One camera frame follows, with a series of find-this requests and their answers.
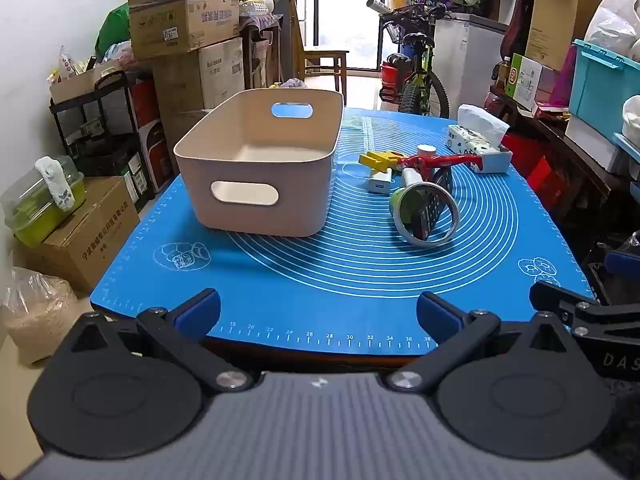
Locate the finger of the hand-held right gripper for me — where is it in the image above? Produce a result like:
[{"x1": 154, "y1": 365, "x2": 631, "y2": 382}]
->
[
  {"x1": 529, "y1": 281, "x2": 601, "y2": 335},
  {"x1": 587, "y1": 242, "x2": 640, "y2": 306}
]

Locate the clear bag of rice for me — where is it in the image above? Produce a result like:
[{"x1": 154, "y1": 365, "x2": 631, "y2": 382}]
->
[{"x1": 0, "y1": 267, "x2": 81, "y2": 366}]

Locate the white plastic bag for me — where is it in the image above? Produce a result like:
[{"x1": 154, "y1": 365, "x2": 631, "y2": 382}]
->
[{"x1": 584, "y1": 0, "x2": 640, "y2": 51}]

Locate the pink gift box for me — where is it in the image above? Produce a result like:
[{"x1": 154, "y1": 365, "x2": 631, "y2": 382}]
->
[{"x1": 535, "y1": 45, "x2": 576, "y2": 108}]

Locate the teal plastic storage box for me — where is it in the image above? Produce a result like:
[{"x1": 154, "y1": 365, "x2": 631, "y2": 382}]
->
[{"x1": 569, "y1": 39, "x2": 640, "y2": 133}]

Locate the white power adapter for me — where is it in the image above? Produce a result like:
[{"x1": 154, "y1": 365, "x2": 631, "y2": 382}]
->
[{"x1": 369, "y1": 169, "x2": 396, "y2": 195}]

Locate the black utility cart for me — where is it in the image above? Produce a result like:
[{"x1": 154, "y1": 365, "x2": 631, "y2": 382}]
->
[{"x1": 49, "y1": 71, "x2": 156, "y2": 206}]

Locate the open brown cardboard box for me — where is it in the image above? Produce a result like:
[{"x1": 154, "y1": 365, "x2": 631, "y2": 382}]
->
[{"x1": 126, "y1": 0, "x2": 242, "y2": 61}]

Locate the red appliance box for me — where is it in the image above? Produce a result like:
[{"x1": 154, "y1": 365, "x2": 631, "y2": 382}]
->
[{"x1": 129, "y1": 80, "x2": 173, "y2": 193}]

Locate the brown printed cardboard box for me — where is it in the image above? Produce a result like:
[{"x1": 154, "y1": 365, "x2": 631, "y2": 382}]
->
[{"x1": 22, "y1": 176, "x2": 141, "y2": 293}]

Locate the white chest freezer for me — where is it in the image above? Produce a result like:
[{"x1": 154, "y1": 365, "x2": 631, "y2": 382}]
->
[{"x1": 434, "y1": 12, "x2": 508, "y2": 121}]

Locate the red plastic tool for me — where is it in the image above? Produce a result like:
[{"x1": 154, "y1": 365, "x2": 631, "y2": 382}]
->
[{"x1": 395, "y1": 152, "x2": 486, "y2": 181}]

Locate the green food container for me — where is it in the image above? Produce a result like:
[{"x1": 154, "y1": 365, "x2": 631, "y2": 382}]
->
[{"x1": 0, "y1": 156, "x2": 86, "y2": 247}]

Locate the tall tan cardboard box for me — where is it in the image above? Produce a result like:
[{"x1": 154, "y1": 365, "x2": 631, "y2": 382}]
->
[{"x1": 525, "y1": 0, "x2": 603, "y2": 72}]

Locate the blue silicone baking mat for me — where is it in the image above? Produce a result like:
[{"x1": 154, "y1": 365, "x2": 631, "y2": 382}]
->
[{"x1": 90, "y1": 107, "x2": 596, "y2": 356}]

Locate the beige plastic storage bin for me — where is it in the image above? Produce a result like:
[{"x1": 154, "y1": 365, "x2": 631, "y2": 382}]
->
[{"x1": 173, "y1": 88, "x2": 345, "y2": 238}]

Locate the red canister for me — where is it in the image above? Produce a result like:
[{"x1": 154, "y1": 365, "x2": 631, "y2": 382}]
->
[{"x1": 380, "y1": 55, "x2": 413, "y2": 103}]

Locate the dark wooden side table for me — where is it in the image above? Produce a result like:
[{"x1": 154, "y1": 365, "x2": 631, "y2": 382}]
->
[{"x1": 487, "y1": 85, "x2": 640, "y2": 221}]

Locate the red packaging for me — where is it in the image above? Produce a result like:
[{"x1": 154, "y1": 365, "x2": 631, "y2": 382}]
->
[{"x1": 500, "y1": 132, "x2": 571, "y2": 211}]

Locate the beige box on cart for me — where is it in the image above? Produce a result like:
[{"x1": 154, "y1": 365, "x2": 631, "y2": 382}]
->
[{"x1": 50, "y1": 59, "x2": 126, "y2": 106}]

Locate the green bag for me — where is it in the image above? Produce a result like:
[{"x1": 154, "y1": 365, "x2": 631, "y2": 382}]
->
[{"x1": 95, "y1": 2, "x2": 132, "y2": 58}]

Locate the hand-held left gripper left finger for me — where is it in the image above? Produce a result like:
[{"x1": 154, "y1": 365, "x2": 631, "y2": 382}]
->
[{"x1": 70, "y1": 288, "x2": 253, "y2": 395}]

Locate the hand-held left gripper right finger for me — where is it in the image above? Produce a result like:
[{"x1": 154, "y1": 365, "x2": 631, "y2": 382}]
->
[{"x1": 385, "y1": 290, "x2": 568, "y2": 395}]

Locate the wooden chair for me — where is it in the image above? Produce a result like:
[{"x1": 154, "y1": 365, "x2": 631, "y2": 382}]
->
[{"x1": 289, "y1": 0, "x2": 350, "y2": 92}]

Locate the green black bicycle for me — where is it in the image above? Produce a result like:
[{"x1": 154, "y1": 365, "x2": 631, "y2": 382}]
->
[{"x1": 367, "y1": 0, "x2": 451, "y2": 118}]

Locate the white patterned cloth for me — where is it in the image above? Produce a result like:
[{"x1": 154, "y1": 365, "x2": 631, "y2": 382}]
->
[{"x1": 35, "y1": 156, "x2": 76, "y2": 212}]

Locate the green white carton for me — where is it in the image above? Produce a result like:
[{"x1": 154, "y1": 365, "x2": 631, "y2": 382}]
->
[{"x1": 505, "y1": 53, "x2": 543, "y2": 111}]

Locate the printed tissue pack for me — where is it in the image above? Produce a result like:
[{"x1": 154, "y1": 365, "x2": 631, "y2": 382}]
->
[{"x1": 446, "y1": 104, "x2": 511, "y2": 157}]

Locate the yellow plastic toy launcher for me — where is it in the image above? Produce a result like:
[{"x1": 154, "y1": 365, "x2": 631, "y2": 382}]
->
[{"x1": 359, "y1": 150, "x2": 401, "y2": 173}]

